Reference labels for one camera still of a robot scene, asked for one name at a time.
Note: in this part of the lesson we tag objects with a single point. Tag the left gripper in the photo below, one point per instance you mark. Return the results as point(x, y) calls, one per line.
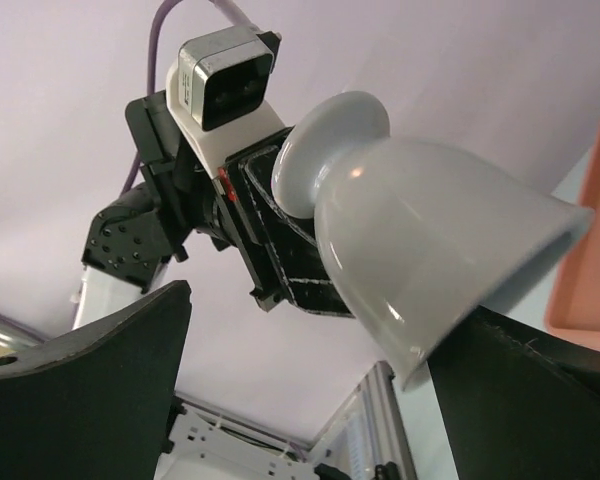
point(235, 208)

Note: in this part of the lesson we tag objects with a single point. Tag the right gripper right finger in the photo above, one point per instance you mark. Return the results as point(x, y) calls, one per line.
point(517, 403)

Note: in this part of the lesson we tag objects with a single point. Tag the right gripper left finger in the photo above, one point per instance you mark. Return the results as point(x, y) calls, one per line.
point(94, 403)

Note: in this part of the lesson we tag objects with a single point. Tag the light grey footed mug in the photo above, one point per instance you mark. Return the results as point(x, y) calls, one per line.
point(415, 235)

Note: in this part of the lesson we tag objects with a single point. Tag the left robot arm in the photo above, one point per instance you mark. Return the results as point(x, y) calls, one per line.
point(131, 241)

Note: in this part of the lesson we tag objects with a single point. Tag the aluminium frame rail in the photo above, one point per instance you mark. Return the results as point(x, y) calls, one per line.
point(364, 439)

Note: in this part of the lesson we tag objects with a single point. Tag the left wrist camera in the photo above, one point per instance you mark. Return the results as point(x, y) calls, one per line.
point(215, 92)

